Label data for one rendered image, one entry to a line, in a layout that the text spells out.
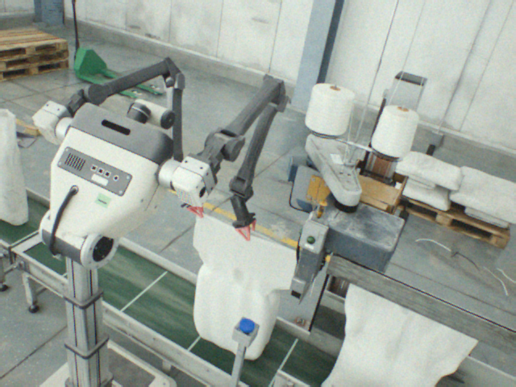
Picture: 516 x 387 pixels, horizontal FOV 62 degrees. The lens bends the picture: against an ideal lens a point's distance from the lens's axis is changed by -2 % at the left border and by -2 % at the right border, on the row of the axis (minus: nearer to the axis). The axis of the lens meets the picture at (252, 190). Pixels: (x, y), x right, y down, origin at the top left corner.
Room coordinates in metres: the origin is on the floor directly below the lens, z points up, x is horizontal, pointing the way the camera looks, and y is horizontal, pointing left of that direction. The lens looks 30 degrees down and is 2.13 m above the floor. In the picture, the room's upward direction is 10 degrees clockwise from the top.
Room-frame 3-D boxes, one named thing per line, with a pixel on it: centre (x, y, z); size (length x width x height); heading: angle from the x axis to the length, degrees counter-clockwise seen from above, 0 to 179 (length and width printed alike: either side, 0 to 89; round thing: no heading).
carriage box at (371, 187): (1.64, -0.49, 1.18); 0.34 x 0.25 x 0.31; 157
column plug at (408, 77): (1.73, -0.53, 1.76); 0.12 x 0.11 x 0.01; 157
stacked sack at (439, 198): (3.97, -1.68, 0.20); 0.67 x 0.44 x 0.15; 67
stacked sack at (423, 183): (4.17, -1.71, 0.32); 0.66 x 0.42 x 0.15; 152
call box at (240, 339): (1.18, -0.07, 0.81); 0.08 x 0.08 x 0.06; 67
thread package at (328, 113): (1.62, -0.23, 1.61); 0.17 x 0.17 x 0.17
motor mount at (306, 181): (1.65, -0.31, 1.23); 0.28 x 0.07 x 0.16; 67
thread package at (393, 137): (1.52, -0.47, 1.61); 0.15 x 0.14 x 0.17; 67
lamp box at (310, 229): (1.22, -0.23, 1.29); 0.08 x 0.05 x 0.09; 67
